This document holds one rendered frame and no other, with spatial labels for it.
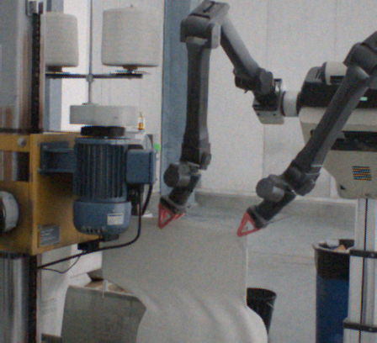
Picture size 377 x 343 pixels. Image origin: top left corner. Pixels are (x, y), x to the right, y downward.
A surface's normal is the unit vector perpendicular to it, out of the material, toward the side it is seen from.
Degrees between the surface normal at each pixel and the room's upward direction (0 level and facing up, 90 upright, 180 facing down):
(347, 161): 130
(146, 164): 90
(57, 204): 90
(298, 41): 90
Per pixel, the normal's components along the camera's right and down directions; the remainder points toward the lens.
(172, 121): -0.44, 0.04
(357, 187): -0.36, 0.67
